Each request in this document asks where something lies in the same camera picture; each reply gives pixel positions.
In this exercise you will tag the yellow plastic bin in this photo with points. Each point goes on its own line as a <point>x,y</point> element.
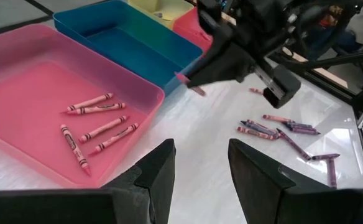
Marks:
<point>175,7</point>

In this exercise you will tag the pink plastic bin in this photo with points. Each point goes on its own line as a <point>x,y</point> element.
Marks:
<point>29,93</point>

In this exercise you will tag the teal blue plastic bin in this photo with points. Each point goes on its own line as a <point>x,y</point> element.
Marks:
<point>138,49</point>

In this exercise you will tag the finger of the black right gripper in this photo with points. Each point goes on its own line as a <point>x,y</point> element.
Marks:
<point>222,39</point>
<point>222,68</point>

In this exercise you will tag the blue Crayola crayon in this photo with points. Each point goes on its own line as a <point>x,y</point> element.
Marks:
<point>158,14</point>
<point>259,127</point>

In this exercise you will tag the red plastic bin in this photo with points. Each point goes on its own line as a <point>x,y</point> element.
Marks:
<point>191,29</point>

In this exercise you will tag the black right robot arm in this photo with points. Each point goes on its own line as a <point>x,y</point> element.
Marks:
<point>309,18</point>

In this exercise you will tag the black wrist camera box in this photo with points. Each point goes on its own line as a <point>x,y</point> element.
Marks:
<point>209,14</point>

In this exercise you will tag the person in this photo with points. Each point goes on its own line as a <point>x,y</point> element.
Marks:
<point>361,25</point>

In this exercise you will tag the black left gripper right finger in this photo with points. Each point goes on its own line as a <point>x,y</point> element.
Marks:
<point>278,199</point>

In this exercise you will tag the purple Crayola crayon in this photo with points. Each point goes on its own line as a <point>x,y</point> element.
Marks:
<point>326,156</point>
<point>293,144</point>
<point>332,172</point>
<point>298,124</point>
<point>304,130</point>

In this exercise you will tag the red Crayola crayon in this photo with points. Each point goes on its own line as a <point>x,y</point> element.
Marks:
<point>114,138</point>
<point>256,133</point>
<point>89,102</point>
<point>276,118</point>
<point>97,109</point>
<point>256,91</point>
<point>197,89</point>
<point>74,149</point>
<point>102,129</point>

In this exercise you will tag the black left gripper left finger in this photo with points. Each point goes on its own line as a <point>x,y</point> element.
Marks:
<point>122,205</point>

